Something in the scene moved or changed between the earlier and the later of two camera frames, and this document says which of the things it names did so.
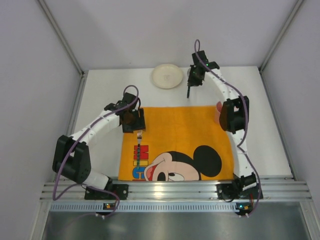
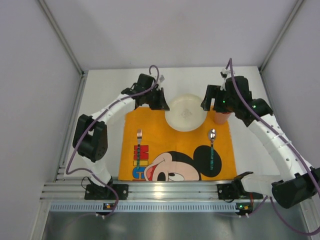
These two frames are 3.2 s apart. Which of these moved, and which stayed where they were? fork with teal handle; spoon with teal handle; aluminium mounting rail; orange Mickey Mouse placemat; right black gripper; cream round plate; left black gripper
Moved: left black gripper; spoon with teal handle; cream round plate; right black gripper
Stayed: orange Mickey Mouse placemat; fork with teal handle; aluminium mounting rail
